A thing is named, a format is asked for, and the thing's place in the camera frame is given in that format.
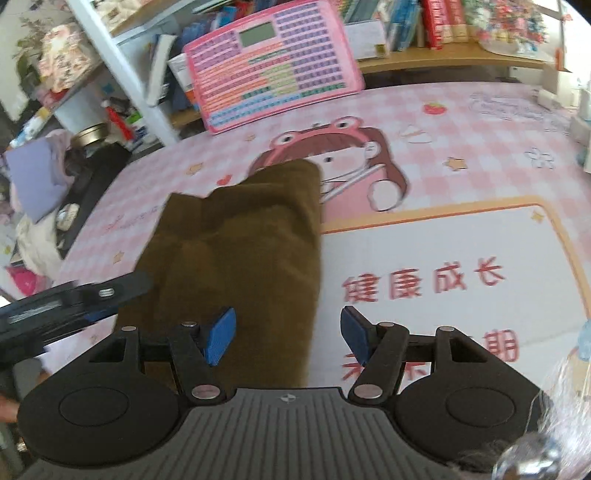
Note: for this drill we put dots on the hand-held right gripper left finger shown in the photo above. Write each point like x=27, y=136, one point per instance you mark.
x=221, y=334

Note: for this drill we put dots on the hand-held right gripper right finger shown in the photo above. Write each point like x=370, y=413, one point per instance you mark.
x=355, y=332

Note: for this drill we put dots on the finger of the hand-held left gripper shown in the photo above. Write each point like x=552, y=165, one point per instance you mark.
x=115, y=290

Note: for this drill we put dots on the brown pants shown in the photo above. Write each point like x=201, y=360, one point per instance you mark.
x=240, y=249

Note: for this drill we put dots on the black case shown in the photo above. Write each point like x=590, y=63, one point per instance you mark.
x=92, y=194

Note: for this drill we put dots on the lilac cloth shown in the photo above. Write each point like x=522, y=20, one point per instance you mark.
x=37, y=177

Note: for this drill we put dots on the pink cartoon desk mat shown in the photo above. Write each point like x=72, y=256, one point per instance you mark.
x=461, y=230

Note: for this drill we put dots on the golden round tin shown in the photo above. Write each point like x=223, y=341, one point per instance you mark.
x=90, y=134

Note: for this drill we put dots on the white pen cup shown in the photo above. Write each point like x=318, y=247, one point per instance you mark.
x=136, y=127

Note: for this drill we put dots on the red tassel ornament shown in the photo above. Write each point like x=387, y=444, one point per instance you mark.
x=119, y=122

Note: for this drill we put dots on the white fluffy tassel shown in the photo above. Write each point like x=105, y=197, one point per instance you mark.
x=568, y=392

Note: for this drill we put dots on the thick leaning book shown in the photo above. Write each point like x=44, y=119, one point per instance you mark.
x=160, y=69

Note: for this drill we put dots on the pink learning toy tablet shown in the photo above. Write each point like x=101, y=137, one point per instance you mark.
x=277, y=69

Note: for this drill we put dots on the white box with barcode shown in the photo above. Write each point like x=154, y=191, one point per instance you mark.
x=367, y=39

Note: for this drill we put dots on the white charger plug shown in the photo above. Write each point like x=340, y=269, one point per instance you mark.
x=551, y=98

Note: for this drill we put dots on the row of colourful books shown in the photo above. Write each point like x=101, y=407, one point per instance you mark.
x=415, y=23

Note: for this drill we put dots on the small cardboard box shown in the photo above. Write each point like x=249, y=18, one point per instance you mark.
x=559, y=69

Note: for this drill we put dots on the colourful paper flower ornament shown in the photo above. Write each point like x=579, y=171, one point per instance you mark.
x=517, y=23

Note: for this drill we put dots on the wooden bookshelf with white frame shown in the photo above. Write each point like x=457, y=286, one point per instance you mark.
x=438, y=62

